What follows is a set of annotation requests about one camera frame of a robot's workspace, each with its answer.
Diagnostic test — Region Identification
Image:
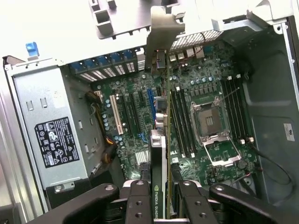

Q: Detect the silver finned heatsink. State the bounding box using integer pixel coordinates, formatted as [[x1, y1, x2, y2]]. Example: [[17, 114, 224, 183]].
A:
[[135, 150, 150, 164]]

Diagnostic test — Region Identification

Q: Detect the metal socket cover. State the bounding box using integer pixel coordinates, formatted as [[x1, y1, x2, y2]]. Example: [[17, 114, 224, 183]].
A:
[[202, 134, 242, 167]]

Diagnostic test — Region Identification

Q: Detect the CPU socket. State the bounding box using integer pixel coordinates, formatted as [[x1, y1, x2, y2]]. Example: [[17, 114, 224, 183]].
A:
[[190, 96, 231, 146]]

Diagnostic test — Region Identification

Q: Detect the long black expansion slot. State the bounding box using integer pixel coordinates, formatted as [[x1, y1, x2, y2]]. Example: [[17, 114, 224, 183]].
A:
[[129, 92, 142, 133], [118, 94, 132, 134]]

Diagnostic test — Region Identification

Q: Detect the white expansion slot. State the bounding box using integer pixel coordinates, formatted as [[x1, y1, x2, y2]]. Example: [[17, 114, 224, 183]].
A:
[[109, 94, 124, 135]]

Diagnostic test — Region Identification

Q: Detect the blue expansion slot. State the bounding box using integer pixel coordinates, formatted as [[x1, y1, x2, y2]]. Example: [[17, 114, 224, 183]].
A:
[[146, 89, 156, 123]]

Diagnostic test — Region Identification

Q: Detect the white power connector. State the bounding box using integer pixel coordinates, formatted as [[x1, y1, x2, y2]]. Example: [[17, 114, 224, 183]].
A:
[[94, 90, 104, 105]]

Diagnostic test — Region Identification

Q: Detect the thin locking lever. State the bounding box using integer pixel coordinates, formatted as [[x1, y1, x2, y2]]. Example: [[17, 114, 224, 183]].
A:
[[218, 87, 241, 103]]

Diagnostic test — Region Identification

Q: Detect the black open PC case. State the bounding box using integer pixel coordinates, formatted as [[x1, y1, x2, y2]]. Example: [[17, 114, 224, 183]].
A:
[[0, 0, 299, 224]]

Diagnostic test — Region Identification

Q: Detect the green motherboard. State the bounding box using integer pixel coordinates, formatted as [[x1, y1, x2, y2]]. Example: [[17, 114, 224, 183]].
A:
[[90, 43, 261, 189]]

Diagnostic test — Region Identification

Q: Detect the grey power supply unit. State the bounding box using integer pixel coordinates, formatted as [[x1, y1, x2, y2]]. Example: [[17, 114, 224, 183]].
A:
[[4, 58, 93, 192]]

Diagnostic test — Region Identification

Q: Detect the blue card retention clip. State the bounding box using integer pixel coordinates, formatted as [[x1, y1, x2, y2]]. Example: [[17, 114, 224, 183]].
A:
[[69, 61, 83, 75], [96, 55, 109, 68], [109, 52, 122, 65], [83, 58, 96, 70], [122, 49, 136, 63]]

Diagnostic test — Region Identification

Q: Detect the grey parts rack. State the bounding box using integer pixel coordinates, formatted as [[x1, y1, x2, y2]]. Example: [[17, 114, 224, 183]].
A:
[[88, 0, 150, 40]]

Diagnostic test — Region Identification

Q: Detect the blue case latch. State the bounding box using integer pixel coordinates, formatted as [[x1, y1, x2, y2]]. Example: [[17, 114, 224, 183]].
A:
[[25, 42, 40, 57]]

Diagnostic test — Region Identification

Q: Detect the yellow black wire bundle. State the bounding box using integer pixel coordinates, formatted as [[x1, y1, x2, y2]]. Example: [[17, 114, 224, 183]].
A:
[[84, 90, 118, 165]]

